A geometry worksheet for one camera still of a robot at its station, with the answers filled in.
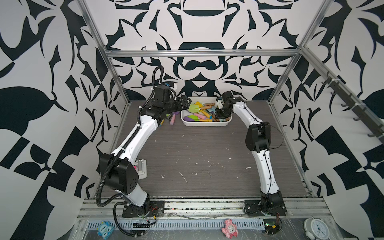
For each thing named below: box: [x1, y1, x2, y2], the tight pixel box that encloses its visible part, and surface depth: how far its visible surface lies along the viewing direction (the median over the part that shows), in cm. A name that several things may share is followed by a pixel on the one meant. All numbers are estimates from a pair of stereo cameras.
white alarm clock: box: [304, 217, 331, 240], surface depth 67 cm
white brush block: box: [135, 158, 148, 180], surface depth 88 cm
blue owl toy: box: [96, 220, 114, 240], surface depth 69 cm
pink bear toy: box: [221, 219, 239, 239], surface depth 68 cm
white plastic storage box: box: [180, 96, 233, 127], surface depth 107 cm
